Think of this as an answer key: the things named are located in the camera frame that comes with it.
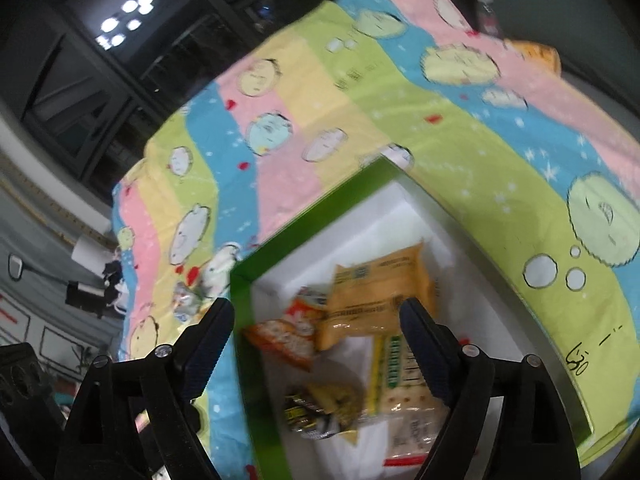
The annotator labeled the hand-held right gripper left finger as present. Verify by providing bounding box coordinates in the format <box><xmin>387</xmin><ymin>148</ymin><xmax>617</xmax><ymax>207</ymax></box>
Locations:
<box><xmin>52</xmin><ymin>297</ymin><xmax>236</xmax><ymax>480</ymax></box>

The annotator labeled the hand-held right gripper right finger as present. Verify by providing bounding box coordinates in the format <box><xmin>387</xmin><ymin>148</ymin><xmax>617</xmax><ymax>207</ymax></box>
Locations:
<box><xmin>398</xmin><ymin>297</ymin><xmax>583</xmax><ymax>480</ymax></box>

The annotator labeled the pale cracker packet green stripe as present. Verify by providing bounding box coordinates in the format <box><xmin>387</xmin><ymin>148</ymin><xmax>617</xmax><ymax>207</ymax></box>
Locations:
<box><xmin>367</xmin><ymin>332</ymin><xmax>451</xmax><ymax>418</ymax></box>

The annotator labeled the green box white lining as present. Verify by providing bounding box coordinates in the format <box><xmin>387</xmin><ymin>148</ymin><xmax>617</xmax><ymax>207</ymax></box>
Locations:
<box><xmin>230</xmin><ymin>155</ymin><xmax>596</xmax><ymax>480</ymax></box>

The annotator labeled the orange cartoon chip bag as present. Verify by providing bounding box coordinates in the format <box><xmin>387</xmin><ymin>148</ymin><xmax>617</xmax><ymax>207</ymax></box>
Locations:
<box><xmin>242</xmin><ymin>285</ymin><xmax>331</xmax><ymax>373</ymax></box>

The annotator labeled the yellow-orange snack packet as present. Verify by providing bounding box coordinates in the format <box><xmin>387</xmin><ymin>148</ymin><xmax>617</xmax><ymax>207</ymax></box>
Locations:
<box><xmin>315</xmin><ymin>241</ymin><xmax>438</xmax><ymax>353</ymax></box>

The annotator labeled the yellow and black snack packet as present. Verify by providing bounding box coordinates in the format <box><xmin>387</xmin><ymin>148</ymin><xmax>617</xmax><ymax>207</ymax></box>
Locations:
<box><xmin>282</xmin><ymin>377</ymin><xmax>368</xmax><ymax>448</ymax></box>

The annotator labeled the blue and white snack packet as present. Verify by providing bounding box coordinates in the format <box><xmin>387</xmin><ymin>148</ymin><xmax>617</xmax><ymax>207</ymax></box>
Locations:
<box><xmin>172</xmin><ymin>280</ymin><xmax>211</xmax><ymax>321</ymax></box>

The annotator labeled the black stand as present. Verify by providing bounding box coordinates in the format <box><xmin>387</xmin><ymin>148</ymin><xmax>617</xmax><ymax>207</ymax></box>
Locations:
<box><xmin>65</xmin><ymin>280</ymin><xmax>108</xmax><ymax>316</ymax></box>

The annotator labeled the black and white cloth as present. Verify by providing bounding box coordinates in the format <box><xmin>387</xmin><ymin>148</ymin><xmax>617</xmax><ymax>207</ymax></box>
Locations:
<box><xmin>102</xmin><ymin>260</ymin><xmax>128</xmax><ymax>311</ymax></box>

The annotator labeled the small mirror on stick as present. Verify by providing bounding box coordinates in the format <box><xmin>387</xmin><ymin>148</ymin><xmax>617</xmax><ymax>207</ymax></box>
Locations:
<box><xmin>7</xmin><ymin>254</ymin><xmax>71</xmax><ymax>286</ymax></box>

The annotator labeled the pastel striped printed blanket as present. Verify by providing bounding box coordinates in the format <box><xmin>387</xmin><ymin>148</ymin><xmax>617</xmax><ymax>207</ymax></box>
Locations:
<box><xmin>110</xmin><ymin>0</ymin><xmax>640</xmax><ymax>480</ymax></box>

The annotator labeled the orange cushion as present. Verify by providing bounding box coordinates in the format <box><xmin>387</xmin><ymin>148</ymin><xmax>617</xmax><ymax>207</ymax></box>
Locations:
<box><xmin>510</xmin><ymin>40</ymin><xmax>561</xmax><ymax>76</ymax></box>

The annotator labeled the dark bottle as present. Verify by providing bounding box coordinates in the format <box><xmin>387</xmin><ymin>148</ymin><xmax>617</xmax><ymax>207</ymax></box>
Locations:
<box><xmin>470</xmin><ymin>0</ymin><xmax>503</xmax><ymax>38</ymax></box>

